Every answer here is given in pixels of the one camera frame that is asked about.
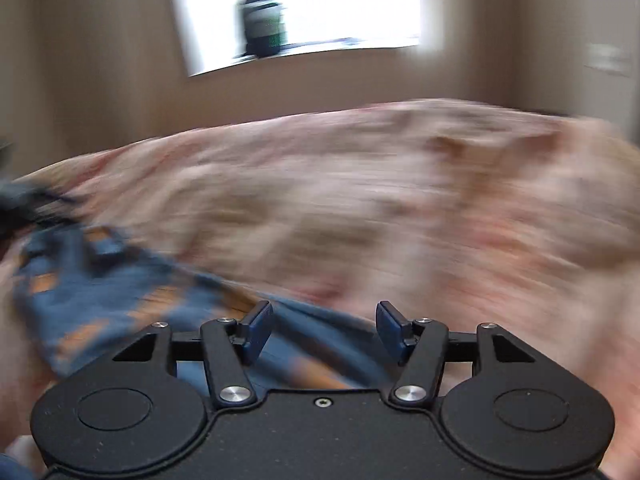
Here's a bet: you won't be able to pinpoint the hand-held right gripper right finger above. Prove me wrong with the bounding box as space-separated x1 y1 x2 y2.
375 301 538 408

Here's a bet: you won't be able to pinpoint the dark blue backpack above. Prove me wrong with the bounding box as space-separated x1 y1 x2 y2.
235 0 291 59

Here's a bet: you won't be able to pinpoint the white wall socket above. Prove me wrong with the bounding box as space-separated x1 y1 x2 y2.
586 44 632 75

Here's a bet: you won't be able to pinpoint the floral pink blanket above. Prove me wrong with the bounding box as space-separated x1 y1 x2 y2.
0 99 640 480

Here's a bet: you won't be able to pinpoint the beige curtain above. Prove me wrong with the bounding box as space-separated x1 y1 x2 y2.
440 0 523 106
30 0 187 153

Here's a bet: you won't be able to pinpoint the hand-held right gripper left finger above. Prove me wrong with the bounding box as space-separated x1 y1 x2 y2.
112 301 273 408

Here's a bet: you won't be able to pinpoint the white framed window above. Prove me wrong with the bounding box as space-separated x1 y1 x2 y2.
167 0 425 79

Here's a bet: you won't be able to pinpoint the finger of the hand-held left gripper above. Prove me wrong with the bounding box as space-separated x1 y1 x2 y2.
0 179 81 235

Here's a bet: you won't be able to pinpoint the blue printed pants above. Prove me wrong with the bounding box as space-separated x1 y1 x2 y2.
12 224 396 392

